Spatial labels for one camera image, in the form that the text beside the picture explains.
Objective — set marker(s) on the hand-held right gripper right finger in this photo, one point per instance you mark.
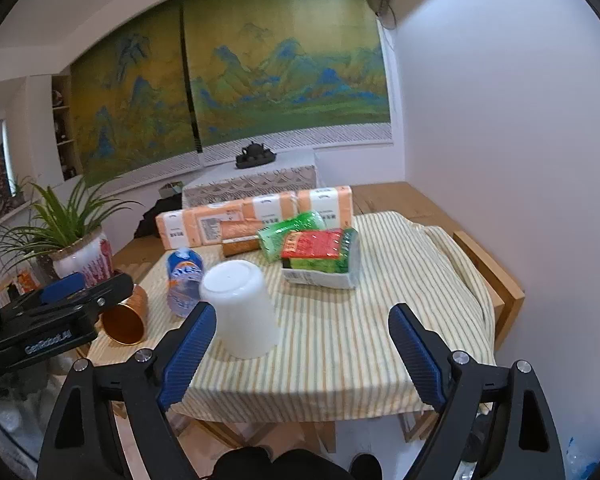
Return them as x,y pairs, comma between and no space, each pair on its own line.
416,355

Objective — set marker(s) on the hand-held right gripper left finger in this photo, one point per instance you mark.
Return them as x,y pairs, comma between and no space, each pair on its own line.
190,350

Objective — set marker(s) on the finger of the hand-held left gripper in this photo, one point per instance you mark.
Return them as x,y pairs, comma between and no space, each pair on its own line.
62,286
107,292

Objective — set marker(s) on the white cup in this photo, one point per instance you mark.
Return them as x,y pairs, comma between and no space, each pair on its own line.
240,310

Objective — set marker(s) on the copper metal cup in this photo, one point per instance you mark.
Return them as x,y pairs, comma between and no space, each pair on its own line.
127,322

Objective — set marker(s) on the small orange box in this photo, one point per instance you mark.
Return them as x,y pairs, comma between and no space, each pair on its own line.
24,281

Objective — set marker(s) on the potted green plant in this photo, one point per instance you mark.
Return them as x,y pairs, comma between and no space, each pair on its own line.
67,230

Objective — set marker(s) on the striped tablecloth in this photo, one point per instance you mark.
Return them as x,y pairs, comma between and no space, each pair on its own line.
360,330

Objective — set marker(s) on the clear water bottle blue label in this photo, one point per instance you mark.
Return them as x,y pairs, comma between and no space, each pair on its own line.
182,280

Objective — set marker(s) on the orange and white tissue pack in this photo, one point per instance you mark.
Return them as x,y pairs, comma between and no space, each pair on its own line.
270,206
327,202
200,227

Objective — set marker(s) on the copper foil packet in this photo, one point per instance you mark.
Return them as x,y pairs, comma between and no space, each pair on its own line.
240,232

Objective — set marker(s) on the red and green packet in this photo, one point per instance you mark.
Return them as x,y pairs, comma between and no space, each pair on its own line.
317,255

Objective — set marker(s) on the green plastic packet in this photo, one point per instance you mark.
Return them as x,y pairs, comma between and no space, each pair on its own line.
285,232

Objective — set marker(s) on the wooden table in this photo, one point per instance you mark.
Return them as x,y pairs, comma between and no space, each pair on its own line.
385,197

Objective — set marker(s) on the patterned cloth covered cabinet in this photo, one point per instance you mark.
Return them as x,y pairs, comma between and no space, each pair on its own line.
250,185

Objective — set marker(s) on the dark teapot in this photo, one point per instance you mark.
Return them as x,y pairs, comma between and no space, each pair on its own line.
256,149

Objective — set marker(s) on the wooden wall shelf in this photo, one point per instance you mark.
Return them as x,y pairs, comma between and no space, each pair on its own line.
65,125

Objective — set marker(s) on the landscape wall painting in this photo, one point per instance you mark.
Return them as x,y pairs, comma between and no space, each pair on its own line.
280,85

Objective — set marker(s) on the white round wall fitting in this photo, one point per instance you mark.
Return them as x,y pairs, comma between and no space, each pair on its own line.
386,14

